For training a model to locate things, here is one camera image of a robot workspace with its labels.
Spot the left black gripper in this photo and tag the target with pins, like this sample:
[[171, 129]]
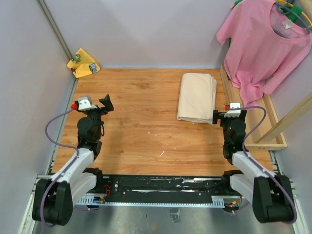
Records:
[[107, 103]]

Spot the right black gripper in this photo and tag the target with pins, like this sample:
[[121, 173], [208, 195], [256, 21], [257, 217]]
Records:
[[217, 116]]

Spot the beige cloth wrap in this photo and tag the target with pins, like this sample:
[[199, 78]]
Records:
[[197, 98]]

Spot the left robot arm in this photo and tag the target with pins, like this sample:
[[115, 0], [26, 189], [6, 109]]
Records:
[[56, 196]]

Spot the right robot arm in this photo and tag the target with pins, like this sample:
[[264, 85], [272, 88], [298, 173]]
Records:
[[270, 194]]

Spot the yellow printed cloth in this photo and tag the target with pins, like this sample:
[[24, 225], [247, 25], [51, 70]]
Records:
[[82, 64]]

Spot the pink t-shirt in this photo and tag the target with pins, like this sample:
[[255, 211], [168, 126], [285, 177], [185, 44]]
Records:
[[265, 48]]

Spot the wooden pole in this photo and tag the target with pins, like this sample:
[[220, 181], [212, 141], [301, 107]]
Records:
[[276, 132]]

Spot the green clothes hanger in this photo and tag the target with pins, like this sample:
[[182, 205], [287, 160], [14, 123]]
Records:
[[292, 12]]

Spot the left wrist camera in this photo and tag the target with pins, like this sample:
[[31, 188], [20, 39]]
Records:
[[85, 104]]

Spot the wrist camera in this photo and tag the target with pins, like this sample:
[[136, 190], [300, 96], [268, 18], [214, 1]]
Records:
[[233, 110], [85, 104]]

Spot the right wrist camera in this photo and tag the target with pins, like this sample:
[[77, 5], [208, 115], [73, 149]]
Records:
[[233, 110]]

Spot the wooden tray frame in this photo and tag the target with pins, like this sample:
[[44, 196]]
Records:
[[254, 116]]

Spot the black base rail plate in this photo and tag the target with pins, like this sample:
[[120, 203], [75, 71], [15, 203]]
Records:
[[160, 189]]

